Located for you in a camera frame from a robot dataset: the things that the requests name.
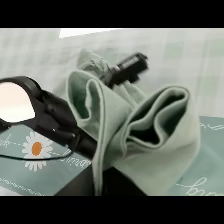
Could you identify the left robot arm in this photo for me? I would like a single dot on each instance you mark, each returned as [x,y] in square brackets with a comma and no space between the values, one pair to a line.
[31,87]

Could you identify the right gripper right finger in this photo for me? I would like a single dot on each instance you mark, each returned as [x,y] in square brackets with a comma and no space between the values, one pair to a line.
[116,183]

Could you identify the pale green garment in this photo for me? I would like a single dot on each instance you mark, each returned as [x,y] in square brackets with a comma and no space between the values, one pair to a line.
[113,120]

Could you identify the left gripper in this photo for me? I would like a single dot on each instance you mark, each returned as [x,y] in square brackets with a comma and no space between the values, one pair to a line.
[61,121]

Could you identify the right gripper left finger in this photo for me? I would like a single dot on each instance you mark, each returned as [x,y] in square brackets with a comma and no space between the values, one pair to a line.
[83,185]

